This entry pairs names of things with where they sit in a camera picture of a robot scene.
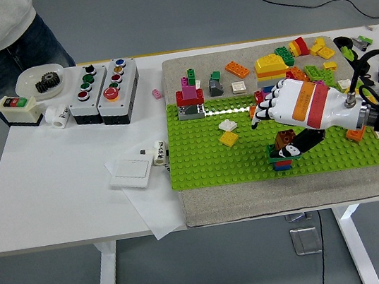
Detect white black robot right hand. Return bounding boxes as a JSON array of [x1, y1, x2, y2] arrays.
[[244, 67, 371, 163]]

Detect orange long brick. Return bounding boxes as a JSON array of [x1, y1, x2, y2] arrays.
[[344, 126, 367, 143], [248, 105, 262, 122], [223, 58, 251, 80], [290, 64, 310, 83]]

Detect dark green long brick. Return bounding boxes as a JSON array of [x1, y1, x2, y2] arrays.
[[265, 140, 303, 166]]

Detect small yellow brick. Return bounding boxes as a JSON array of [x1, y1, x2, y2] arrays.
[[322, 60, 339, 73]]

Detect yellow flat square brick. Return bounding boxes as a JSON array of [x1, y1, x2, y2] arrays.
[[316, 45, 337, 61], [217, 129, 240, 148], [363, 93, 379, 108]]

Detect dark green chunky brick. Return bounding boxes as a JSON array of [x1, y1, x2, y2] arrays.
[[273, 44, 296, 68]]

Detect burger-shaped multicolour brick tower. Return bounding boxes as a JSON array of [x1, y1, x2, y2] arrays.
[[248, 51, 294, 104]]

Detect red yellow orange curved bricks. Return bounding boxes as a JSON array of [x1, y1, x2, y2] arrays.
[[287, 35, 311, 59]]

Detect yellow brick pair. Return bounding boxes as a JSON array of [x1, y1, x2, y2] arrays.
[[308, 36, 327, 57]]

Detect red and blue brick stack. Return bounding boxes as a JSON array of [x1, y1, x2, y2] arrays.
[[273, 160, 294, 172]]

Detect grey slope brick green top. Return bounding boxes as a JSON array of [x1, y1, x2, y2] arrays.
[[205, 69, 226, 98]]

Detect green studded baseplate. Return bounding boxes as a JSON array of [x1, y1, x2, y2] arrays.
[[158, 72, 379, 196]]

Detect red pink grey brick tower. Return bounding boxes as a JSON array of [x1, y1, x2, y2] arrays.
[[170, 66, 208, 122]]

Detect lime green flat plate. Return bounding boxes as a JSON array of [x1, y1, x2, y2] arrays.
[[317, 66, 337, 90], [302, 63, 323, 83]]

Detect lime green plastic piece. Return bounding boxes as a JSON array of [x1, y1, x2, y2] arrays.
[[339, 45, 356, 62]]

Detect black tape roll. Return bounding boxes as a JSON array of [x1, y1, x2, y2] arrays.
[[332, 34, 354, 52]]

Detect green and grey clip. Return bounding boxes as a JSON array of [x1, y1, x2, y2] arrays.
[[351, 32, 375, 53]]

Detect grey-brown mat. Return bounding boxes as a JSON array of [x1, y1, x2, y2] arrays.
[[160, 27, 379, 230]]

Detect silver floor socket lid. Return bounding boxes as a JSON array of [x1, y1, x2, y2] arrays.
[[287, 224, 324, 258], [284, 211, 313, 223]]

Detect white labelled tube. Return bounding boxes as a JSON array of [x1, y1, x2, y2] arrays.
[[150, 138, 169, 167]]

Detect grey emergency-stop control box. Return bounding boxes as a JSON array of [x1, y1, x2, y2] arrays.
[[90, 55, 146, 129]]

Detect white paper sheet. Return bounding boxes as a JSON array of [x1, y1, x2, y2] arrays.
[[103, 149, 189, 247]]

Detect grey four-button control box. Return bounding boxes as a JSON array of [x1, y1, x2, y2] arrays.
[[62, 61, 116, 127]]

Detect white pipe tee fitting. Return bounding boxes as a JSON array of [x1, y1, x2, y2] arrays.
[[43, 102, 73, 131]]

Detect black metal gear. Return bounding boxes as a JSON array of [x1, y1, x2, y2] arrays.
[[33, 70, 64, 95]]

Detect white plastic bowl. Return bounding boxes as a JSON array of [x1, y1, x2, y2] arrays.
[[13, 61, 69, 104]]

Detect black ring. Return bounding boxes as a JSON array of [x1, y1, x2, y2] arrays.
[[351, 57, 373, 76]]

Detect black power cable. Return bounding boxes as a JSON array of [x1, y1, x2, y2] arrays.
[[309, 208, 331, 284]]

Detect white wall switch plate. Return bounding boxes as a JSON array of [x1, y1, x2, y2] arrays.
[[106, 153, 157, 194]]

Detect cream red-green switch box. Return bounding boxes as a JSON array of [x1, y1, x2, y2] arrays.
[[0, 91, 47, 132]]

